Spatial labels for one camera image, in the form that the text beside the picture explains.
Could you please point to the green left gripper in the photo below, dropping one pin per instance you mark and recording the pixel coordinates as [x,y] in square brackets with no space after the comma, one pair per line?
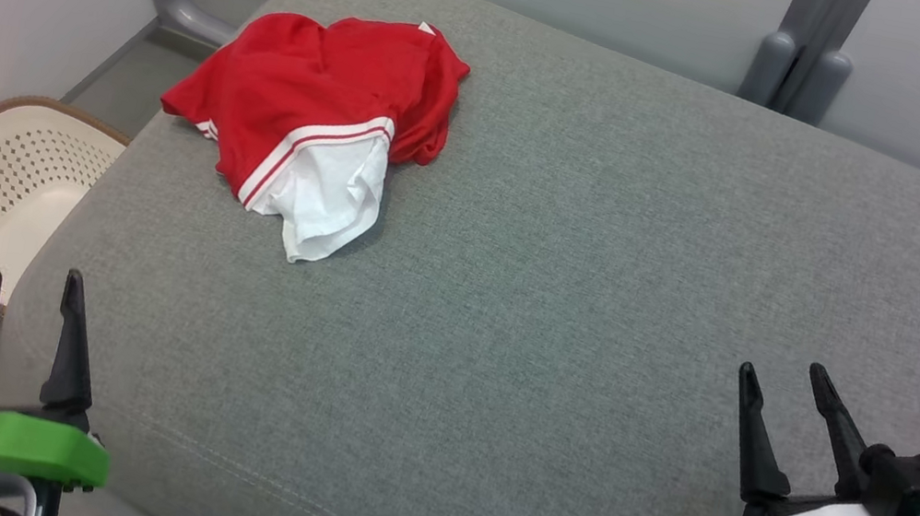
[17,446]

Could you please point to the red white t-shirt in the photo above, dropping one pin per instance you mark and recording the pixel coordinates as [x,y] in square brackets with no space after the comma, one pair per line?
[301,91]

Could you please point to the grey double-foot partition post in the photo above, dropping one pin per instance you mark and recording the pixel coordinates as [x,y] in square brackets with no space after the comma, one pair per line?
[810,36]

